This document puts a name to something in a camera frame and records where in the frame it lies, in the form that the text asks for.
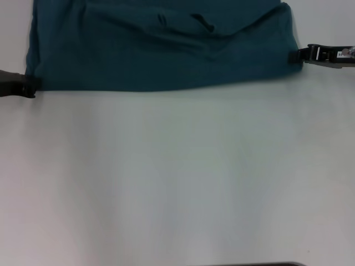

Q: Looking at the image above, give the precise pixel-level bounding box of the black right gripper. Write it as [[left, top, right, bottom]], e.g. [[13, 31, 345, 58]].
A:
[[287, 43, 355, 69]]

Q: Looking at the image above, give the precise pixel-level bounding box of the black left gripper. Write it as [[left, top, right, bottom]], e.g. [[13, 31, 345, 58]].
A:
[[0, 69, 43, 99]]

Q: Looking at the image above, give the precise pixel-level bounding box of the teal blue printed t-shirt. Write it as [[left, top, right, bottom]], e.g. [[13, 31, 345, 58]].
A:
[[26, 0, 303, 92]]

